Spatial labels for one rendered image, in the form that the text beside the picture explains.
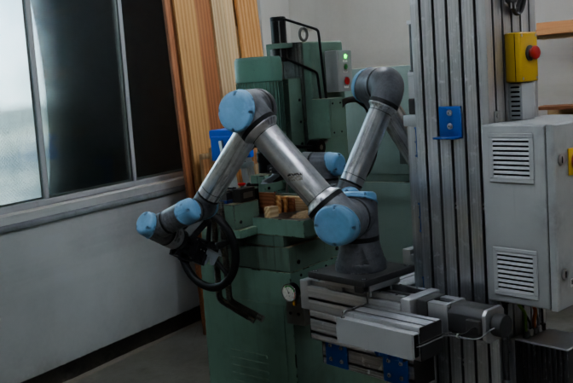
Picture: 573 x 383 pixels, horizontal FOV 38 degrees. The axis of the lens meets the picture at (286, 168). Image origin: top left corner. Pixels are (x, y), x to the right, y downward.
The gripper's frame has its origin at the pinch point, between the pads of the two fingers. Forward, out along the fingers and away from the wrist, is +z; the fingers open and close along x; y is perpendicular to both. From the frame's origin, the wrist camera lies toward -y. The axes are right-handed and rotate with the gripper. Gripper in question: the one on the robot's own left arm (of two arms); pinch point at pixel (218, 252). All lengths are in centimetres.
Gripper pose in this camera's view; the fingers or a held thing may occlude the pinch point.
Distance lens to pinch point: 277.3
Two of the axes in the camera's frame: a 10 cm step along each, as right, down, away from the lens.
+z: 5.7, 3.9, 7.2
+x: 7.8, 0.1, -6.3
